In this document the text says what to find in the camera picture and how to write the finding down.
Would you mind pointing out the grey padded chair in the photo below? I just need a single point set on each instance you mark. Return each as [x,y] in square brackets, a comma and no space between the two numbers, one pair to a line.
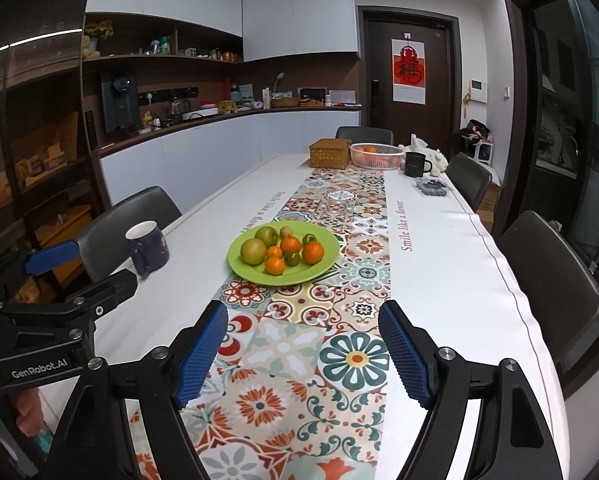
[469,177]
[129,210]
[364,135]
[549,280]

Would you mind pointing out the patterned table runner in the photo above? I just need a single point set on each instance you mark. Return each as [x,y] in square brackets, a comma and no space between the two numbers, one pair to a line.
[349,360]

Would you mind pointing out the white upper cabinet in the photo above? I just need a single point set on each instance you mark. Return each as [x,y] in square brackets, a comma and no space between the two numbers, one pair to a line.
[299,15]

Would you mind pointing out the small picture frame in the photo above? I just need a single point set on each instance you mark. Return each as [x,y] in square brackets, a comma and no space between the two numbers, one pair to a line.
[246,91]

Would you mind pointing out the small green lime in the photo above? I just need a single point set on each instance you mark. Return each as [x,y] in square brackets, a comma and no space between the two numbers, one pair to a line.
[293,258]
[308,238]

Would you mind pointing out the green apple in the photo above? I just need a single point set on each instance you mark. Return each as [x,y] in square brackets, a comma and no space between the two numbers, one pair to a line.
[266,234]

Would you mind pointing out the black thermos bottle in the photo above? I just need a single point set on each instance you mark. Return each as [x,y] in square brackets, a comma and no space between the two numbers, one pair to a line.
[91,132]

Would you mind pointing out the white cabinet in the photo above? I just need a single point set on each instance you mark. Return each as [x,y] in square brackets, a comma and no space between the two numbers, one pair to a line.
[299,15]
[229,145]

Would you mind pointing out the white desk lamp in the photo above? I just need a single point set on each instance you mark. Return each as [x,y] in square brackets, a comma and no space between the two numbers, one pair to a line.
[279,77]

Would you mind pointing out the navy blue mug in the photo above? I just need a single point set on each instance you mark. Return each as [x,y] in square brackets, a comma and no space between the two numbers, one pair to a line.
[152,255]

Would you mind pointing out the clear blueberry box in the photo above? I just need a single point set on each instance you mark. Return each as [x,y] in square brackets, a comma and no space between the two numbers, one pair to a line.
[431,186]

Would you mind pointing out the white carton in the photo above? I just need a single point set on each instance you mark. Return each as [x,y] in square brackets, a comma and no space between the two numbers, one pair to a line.
[266,99]

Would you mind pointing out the beige teddy bear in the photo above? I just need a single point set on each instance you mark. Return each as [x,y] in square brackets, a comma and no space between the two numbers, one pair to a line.
[91,47]

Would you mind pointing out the glass kettle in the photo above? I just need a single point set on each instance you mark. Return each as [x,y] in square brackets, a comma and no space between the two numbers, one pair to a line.
[179,108]

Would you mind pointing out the yellow container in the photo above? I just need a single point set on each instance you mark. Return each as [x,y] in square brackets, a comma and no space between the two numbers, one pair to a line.
[227,106]

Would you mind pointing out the white paper sign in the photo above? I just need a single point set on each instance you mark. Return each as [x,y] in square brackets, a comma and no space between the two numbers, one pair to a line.
[342,97]

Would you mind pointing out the small brown longan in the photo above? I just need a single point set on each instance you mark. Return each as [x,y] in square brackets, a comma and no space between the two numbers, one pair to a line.
[285,231]

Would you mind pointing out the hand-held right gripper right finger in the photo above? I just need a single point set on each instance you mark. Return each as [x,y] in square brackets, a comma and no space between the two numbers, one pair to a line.
[407,355]

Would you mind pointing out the yellow hanging ornament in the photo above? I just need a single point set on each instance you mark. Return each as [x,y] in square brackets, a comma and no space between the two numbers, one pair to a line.
[465,107]

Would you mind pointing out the black box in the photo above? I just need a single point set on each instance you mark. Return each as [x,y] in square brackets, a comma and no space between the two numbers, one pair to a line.
[312,96]

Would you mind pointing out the wicker tray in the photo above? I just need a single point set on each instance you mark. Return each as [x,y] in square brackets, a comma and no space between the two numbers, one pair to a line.
[285,102]

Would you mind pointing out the red and white wall poster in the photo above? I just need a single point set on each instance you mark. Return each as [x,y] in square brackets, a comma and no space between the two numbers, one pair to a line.
[408,72]

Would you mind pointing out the dark green mug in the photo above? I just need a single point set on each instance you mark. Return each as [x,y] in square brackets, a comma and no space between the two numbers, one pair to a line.
[415,165]

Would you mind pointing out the black wall appliance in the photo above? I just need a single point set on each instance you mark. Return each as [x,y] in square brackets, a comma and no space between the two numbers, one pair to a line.
[118,102]

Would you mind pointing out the white crumpled cloth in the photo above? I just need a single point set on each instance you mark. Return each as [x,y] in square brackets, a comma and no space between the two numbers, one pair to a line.
[437,157]

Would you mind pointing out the green plate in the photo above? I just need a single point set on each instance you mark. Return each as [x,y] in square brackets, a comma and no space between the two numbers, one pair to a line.
[309,272]

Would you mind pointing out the wicker basket box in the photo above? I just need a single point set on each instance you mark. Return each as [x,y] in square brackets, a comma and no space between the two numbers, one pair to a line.
[329,154]

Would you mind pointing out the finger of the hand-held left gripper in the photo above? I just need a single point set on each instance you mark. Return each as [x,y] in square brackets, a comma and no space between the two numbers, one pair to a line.
[114,287]
[54,256]

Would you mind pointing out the white intercom panel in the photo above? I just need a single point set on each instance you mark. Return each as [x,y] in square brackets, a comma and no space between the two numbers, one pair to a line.
[477,91]

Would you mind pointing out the white stool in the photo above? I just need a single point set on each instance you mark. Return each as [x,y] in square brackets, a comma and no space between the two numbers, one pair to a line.
[484,152]

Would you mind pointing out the large orange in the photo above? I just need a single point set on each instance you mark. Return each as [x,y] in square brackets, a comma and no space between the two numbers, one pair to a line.
[313,252]

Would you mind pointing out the yellow flower bouquet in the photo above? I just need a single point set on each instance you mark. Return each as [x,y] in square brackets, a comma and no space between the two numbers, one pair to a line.
[99,28]

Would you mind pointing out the dark bag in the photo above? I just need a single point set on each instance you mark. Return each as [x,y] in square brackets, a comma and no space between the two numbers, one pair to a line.
[477,131]

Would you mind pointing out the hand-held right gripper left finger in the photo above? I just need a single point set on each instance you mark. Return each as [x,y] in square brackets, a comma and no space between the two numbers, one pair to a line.
[202,360]

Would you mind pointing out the white lower cabinet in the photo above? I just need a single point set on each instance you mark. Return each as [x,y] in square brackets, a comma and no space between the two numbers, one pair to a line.
[229,145]

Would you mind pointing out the wooden display cabinet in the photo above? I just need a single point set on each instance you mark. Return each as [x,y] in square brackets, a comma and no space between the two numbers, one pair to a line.
[44,160]

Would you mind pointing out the dark brown door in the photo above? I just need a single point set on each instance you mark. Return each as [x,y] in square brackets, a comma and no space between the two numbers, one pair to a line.
[379,60]

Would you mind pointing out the white flat appliance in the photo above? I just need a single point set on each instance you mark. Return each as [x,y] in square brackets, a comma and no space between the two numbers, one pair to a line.
[209,109]

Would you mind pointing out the person's left hand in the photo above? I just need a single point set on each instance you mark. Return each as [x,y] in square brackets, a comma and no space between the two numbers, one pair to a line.
[28,410]

